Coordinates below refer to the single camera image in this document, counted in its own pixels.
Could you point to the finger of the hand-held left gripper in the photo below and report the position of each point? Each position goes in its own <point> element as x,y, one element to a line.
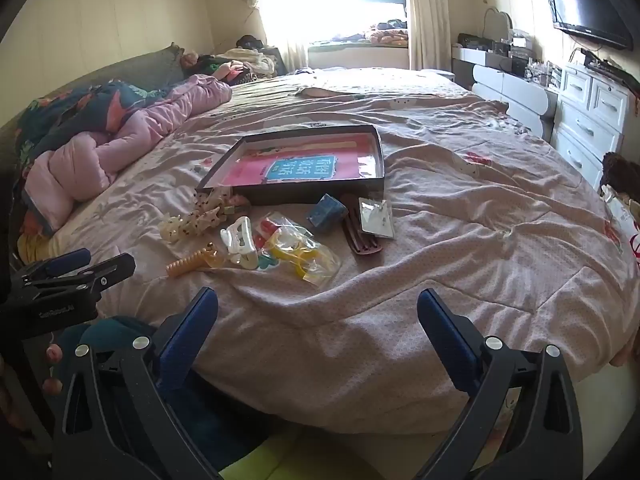
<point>65,259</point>
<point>100,272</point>

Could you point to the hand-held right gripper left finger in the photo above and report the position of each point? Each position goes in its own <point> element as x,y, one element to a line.
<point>187,340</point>

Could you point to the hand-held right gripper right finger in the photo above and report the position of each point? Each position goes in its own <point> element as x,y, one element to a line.
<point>450,340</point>

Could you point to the cream translucent claw clip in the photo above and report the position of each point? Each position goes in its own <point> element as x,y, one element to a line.
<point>177,227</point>

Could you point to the pink dotted fabric hair bow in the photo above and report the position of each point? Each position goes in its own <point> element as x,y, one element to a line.
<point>220,202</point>

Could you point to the blue puzzle cube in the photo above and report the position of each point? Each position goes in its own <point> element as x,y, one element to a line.
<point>327,212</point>

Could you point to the dark cardboard box tray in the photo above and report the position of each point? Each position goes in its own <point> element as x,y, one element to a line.
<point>300,192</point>

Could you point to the person's left hand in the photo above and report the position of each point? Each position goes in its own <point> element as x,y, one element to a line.
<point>53,354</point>

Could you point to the person's teal pants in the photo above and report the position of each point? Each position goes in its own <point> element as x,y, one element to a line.
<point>225,410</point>

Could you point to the pink printed bed sheet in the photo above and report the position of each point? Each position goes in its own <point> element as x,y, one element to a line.
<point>450,260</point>

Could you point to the white hair claw clip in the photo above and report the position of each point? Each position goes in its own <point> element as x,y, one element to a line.
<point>240,242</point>

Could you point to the dark red hair comb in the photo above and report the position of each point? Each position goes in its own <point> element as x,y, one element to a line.
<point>357,240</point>

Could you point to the plastic bag of colourful clips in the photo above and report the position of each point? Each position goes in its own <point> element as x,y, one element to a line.
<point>295,255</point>

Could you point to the clear earring card packet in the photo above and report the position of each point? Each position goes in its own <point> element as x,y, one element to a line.
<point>377,217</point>

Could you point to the dark floral blanket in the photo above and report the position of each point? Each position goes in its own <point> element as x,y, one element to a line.
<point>65,110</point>

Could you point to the person's yellow-green shirt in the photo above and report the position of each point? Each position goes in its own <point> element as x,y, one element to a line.
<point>285,455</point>

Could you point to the pink quilt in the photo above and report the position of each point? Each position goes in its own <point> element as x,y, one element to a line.
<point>145,125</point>

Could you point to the pink book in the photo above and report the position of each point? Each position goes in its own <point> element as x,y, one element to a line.
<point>300,170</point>

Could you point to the grey quilted pillow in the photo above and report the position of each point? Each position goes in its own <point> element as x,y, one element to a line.
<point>140,67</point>

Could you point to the white bag with red print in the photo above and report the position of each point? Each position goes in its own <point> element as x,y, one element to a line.
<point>625,225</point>

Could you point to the brown furry cushion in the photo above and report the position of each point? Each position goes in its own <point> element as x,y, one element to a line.
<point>620,172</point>

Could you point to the white curved dressing table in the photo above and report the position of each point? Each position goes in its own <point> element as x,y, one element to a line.
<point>510,92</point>

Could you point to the pile of clothes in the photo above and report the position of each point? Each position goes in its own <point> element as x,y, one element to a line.
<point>250,60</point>

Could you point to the white drawer cabinet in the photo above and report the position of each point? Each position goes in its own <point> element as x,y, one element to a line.
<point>590,120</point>

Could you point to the clear cosmetic organiser boxes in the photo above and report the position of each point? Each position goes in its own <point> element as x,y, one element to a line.
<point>520,55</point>

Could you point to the black set-top box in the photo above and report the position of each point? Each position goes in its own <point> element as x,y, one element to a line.
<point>607,67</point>

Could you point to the clothes on window sill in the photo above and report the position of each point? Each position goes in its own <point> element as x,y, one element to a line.
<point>380,32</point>

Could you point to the cream curtain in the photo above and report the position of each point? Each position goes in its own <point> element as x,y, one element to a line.
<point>425,15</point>

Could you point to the black flat television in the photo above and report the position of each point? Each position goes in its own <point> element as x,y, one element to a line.
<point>585,5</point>

